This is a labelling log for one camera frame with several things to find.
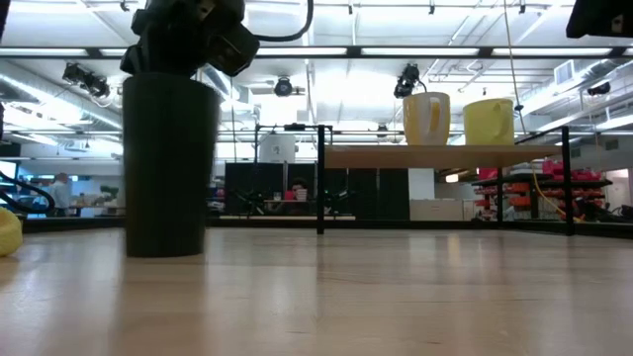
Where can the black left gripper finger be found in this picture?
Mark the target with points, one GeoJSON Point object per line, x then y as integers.
{"type": "Point", "coordinates": [133, 62]}

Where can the tall black cup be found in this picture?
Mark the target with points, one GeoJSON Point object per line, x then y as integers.
{"type": "Point", "coordinates": [168, 168]}

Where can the pale yellow mug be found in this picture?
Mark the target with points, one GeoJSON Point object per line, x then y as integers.
{"type": "Point", "coordinates": [487, 123]}

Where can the white mug with orange interior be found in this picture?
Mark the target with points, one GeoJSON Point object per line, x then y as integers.
{"type": "Point", "coordinates": [425, 118]}

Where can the potted green plant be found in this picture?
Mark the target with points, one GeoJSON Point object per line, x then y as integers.
{"type": "Point", "coordinates": [109, 193]}

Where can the person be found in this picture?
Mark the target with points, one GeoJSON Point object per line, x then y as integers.
{"type": "Point", "coordinates": [299, 188]}
{"type": "Point", "coordinates": [60, 193]}

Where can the black rack with red bins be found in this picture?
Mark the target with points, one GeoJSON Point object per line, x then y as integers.
{"type": "Point", "coordinates": [578, 185]}

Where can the yellow textured round object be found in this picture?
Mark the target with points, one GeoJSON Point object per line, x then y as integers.
{"type": "Point", "coordinates": [9, 232]}

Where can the white cabinet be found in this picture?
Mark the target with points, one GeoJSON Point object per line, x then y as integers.
{"type": "Point", "coordinates": [435, 207]}

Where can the black partition panels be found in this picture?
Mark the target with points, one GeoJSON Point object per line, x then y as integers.
{"type": "Point", "coordinates": [376, 193]}

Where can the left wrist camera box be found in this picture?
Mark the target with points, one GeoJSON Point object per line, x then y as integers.
{"type": "Point", "coordinates": [235, 49]}

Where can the round black ceiling camera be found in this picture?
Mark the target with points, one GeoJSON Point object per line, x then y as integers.
{"type": "Point", "coordinates": [283, 86]}

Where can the black overhead frame beam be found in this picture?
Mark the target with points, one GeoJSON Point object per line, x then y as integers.
{"type": "Point", "coordinates": [306, 51]}

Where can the black metal frame stand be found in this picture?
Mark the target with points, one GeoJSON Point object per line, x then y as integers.
{"type": "Point", "coordinates": [292, 127]}

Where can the black frame shelf, wood top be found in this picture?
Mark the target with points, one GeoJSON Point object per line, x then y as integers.
{"type": "Point", "coordinates": [435, 156]}

